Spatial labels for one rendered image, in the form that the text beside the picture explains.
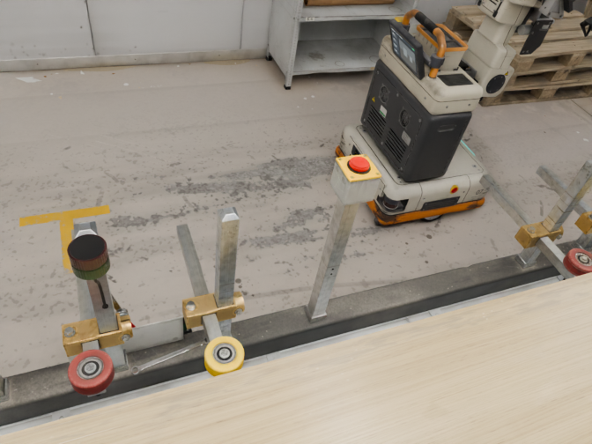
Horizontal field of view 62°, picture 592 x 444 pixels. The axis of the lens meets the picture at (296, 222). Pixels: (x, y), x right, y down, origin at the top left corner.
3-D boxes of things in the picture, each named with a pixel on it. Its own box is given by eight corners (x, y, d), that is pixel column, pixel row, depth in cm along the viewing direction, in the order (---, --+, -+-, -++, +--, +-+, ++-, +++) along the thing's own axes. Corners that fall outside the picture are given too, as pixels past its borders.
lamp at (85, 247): (88, 310, 96) (67, 236, 80) (118, 304, 98) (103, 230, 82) (91, 336, 92) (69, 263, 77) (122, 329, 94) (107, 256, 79)
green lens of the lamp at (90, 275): (70, 255, 84) (69, 247, 82) (108, 249, 86) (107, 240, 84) (73, 283, 80) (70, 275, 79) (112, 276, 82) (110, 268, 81)
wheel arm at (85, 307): (72, 240, 124) (70, 228, 121) (87, 237, 125) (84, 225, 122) (88, 399, 97) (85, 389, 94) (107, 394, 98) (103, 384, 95)
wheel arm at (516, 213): (477, 183, 165) (482, 173, 162) (484, 182, 166) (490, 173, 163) (567, 285, 138) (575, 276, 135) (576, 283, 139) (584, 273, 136)
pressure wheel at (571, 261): (577, 280, 143) (600, 255, 135) (575, 299, 137) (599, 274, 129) (550, 268, 145) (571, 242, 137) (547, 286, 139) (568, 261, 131)
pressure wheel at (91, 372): (76, 381, 102) (65, 353, 94) (116, 371, 105) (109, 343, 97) (79, 418, 97) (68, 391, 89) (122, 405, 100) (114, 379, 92)
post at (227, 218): (212, 338, 127) (217, 205, 93) (225, 336, 128) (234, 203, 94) (216, 351, 125) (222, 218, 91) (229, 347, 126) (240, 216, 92)
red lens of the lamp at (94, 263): (68, 246, 82) (65, 237, 80) (106, 240, 84) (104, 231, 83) (70, 274, 78) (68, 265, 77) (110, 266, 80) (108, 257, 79)
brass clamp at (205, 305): (181, 309, 115) (181, 297, 111) (237, 297, 120) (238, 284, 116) (187, 331, 111) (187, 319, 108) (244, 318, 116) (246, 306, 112)
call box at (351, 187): (328, 186, 103) (336, 157, 97) (358, 181, 105) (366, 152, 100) (342, 209, 99) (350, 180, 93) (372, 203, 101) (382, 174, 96)
